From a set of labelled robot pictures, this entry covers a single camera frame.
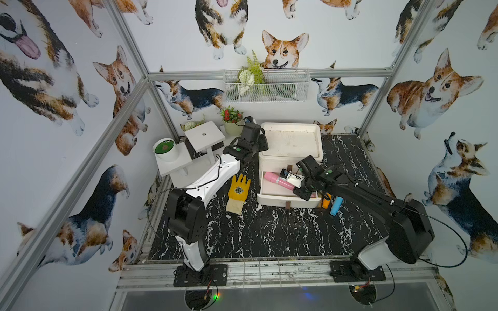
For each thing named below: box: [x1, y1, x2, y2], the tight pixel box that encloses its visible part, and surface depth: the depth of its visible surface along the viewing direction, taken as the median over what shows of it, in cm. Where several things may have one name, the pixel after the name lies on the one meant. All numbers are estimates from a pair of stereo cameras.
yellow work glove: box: [225, 173, 251, 216], surface depth 97 cm
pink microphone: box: [263, 171, 296, 192], surface depth 87 cm
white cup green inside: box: [152, 137, 181, 163], surface depth 89 cm
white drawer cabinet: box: [256, 122, 323, 210], surface depth 87 cm
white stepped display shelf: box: [154, 120, 243, 188], surface depth 92 cm
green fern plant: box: [236, 49, 266, 97], surface depth 84 cm
